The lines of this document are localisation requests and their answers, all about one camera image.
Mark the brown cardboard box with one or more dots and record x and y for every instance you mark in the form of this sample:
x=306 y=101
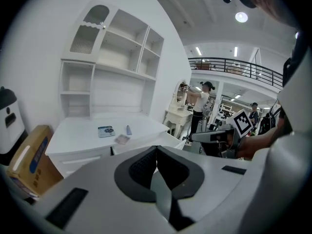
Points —
x=31 y=160

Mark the black balcony railing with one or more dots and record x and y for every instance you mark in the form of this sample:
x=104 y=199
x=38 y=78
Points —
x=243 y=68

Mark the oval vanity mirror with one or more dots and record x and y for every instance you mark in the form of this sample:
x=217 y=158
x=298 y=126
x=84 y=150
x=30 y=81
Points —
x=181 y=94

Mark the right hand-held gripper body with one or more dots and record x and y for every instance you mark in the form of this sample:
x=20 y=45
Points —
x=243 y=123

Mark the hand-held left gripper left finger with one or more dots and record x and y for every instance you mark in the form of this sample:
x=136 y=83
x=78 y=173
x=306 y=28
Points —
x=97 y=179

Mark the white black wheeled robot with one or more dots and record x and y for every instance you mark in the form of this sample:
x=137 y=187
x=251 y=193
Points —
x=9 y=125

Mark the round ceiling lamp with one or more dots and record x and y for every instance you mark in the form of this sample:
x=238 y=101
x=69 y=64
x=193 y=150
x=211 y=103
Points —
x=241 y=17

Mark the person's black clothing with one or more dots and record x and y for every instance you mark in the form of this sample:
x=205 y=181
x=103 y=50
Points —
x=299 y=57

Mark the cream carved vanity table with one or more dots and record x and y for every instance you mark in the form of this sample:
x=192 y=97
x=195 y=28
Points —
x=175 y=122

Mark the person's right forearm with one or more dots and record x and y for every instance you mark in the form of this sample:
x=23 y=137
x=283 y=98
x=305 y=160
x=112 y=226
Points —
x=263 y=140

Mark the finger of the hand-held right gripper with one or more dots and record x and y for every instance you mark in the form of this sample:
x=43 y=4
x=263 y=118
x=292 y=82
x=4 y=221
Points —
x=207 y=136

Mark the arched glass cabinet door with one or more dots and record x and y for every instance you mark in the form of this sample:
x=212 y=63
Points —
x=90 y=30

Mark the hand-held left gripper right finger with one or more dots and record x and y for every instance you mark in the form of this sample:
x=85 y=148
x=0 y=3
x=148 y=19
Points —
x=214 y=179

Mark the white desk with hutch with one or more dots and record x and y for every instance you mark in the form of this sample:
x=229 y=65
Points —
x=109 y=130

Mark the small brown pink packet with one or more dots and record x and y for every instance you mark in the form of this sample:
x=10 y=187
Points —
x=122 y=139

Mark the blue white card packet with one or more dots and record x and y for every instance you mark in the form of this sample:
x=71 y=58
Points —
x=106 y=131

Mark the ceiling strip light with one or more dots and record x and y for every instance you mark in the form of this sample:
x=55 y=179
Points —
x=198 y=50
x=235 y=51

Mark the small grey tube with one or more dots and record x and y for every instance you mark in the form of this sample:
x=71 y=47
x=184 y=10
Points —
x=128 y=130

